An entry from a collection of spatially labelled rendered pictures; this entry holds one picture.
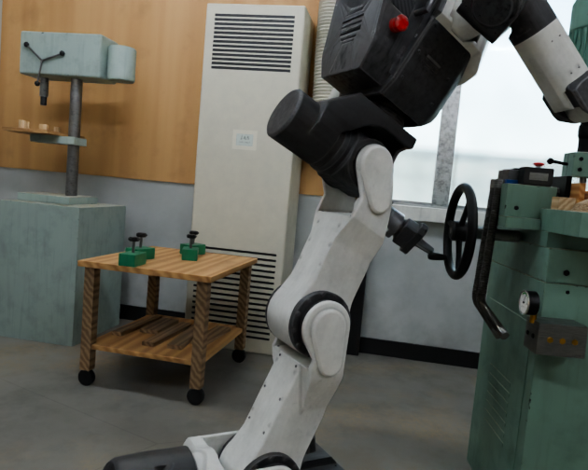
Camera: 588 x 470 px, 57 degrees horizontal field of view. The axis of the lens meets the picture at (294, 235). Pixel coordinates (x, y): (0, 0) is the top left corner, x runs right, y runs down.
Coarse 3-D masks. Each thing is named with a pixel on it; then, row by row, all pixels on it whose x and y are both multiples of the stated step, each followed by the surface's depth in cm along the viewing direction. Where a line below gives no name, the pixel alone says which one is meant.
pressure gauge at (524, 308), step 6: (522, 294) 138; (528, 294) 135; (534, 294) 135; (522, 300) 138; (528, 300) 134; (534, 300) 134; (522, 306) 138; (528, 306) 134; (534, 306) 134; (522, 312) 137; (528, 312) 135; (534, 312) 134; (534, 318) 136
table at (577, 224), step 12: (504, 216) 147; (540, 216) 146; (552, 216) 139; (564, 216) 133; (576, 216) 126; (528, 228) 146; (540, 228) 146; (552, 228) 139; (564, 228) 132; (576, 228) 126
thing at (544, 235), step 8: (520, 232) 160; (528, 232) 153; (536, 232) 148; (544, 232) 143; (520, 240) 159; (528, 240) 153; (536, 240) 148; (544, 240) 143; (552, 240) 141; (560, 240) 141; (568, 240) 141; (576, 240) 141; (584, 240) 141; (568, 248) 141; (576, 248) 141; (584, 248) 141
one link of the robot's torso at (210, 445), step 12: (228, 432) 122; (192, 444) 115; (204, 444) 116; (216, 444) 120; (204, 456) 110; (216, 456) 110; (204, 468) 107; (216, 468) 106; (264, 468) 108; (276, 468) 108; (288, 468) 110
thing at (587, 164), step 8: (576, 152) 155; (584, 152) 155; (568, 160) 158; (576, 160) 155; (584, 160) 155; (568, 168) 157; (576, 168) 155; (584, 168) 155; (576, 176) 157; (584, 176) 155
